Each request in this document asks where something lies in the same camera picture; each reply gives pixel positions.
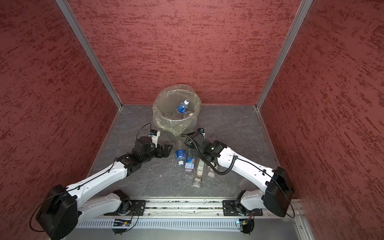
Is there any right circuit board with wires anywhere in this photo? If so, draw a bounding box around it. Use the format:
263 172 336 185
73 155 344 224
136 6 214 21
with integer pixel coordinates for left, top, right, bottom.
237 219 255 235

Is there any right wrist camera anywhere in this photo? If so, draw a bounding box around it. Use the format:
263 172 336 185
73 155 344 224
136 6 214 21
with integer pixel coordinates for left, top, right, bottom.
198 128 205 136

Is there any white perforated vent strip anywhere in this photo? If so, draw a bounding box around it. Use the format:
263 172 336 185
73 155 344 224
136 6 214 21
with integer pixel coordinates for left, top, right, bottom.
76 218 240 232

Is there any green white label bottle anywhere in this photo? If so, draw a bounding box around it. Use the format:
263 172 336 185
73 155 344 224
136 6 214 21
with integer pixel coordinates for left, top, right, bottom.
193 159 205 188

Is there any left corner aluminium profile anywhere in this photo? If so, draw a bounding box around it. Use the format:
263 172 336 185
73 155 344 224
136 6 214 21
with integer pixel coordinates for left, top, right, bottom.
56 0 124 111

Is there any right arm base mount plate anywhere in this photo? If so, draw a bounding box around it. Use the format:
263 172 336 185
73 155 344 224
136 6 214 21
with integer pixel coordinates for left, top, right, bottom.
222 200 263 218

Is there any clear purple tinted bottle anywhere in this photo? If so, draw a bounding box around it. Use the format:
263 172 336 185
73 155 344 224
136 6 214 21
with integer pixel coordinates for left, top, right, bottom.
208 135 219 143

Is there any left circuit board with wires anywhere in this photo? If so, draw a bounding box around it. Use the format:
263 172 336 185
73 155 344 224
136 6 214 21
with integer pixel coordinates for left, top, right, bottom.
112 219 132 235

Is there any circuit board with wires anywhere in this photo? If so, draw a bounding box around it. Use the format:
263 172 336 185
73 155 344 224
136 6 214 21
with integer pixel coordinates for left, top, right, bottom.
112 219 132 235
237 219 255 235

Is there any clear orange label bottle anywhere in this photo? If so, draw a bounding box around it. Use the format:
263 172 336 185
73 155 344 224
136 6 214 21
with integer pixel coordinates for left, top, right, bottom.
208 166 216 178

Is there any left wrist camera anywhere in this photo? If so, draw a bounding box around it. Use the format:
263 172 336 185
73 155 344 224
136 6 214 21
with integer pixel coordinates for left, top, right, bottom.
148 129 161 147

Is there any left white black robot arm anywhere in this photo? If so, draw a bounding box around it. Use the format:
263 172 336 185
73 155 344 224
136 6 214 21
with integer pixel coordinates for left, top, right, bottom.
33 136 173 240

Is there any right corner aluminium profile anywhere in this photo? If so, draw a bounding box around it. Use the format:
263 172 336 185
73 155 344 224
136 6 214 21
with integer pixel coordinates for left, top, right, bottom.
256 0 313 111

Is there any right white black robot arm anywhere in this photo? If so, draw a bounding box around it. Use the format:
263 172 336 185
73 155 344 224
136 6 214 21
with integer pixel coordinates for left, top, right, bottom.
182 132 295 218

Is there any clear plastic bin liner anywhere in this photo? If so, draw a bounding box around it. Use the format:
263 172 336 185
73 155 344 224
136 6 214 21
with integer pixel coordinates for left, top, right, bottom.
152 83 202 137

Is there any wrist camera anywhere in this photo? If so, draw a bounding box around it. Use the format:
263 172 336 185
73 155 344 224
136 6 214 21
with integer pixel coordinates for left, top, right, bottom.
148 129 161 147
198 128 205 136

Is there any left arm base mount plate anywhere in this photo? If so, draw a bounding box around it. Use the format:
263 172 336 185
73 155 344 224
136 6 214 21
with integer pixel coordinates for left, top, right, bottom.
117 200 147 216

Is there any blue label water bottle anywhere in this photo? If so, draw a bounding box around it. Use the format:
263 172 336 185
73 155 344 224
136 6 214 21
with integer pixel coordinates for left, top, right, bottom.
175 141 187 166

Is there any blue Pocari label bottle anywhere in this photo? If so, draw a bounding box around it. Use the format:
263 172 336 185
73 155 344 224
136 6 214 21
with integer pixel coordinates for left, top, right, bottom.
175 99 190 119

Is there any blue cap artesian bottle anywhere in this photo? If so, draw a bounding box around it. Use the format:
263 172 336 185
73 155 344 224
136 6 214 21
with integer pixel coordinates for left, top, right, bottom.
185 148 196 175

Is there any corner aluminium profile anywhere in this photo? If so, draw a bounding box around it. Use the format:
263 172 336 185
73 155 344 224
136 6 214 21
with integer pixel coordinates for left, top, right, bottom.
56 0 124 111
256 0 313 111

